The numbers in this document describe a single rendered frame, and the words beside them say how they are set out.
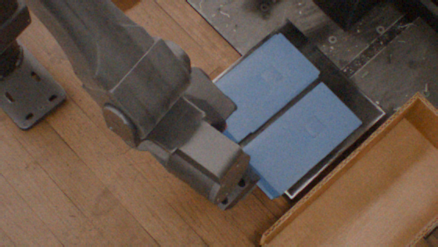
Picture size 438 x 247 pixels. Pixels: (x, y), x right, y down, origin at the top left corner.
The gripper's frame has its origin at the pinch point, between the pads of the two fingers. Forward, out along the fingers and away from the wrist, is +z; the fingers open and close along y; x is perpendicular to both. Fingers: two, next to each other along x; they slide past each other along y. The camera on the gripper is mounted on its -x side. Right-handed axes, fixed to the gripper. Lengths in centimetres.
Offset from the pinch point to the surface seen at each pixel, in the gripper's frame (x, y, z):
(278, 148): -7.5, 2.8, 3.1
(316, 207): -15.4, 0.9, 4.1
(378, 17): -2.9, 21.3, 16.5
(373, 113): -11.9, 12.8, 9.2
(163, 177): -0.6, -8.7, -0.6
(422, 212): -24.3, 8.8, 8.5
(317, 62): -2.6, 12.5, 9.2
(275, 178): -9.9, 0.4, 1.7
